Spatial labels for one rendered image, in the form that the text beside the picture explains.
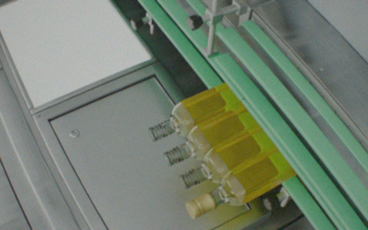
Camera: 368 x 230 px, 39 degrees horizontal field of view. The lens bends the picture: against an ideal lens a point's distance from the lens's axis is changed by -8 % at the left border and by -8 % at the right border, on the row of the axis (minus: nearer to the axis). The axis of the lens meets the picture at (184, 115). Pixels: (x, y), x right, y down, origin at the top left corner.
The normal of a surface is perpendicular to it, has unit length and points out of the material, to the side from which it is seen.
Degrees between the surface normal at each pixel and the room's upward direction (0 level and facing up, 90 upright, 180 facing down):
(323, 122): 90
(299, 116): 90
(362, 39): 0
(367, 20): 0
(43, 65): 90
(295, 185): 90
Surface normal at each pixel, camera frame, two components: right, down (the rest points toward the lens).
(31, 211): 0.05, -0.60
